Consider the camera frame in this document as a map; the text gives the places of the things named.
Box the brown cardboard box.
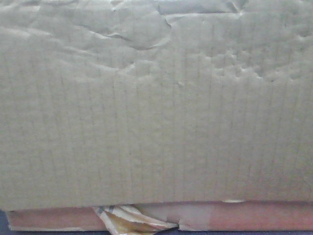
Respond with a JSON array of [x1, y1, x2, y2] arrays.
[[0, 0, 313, 232]]

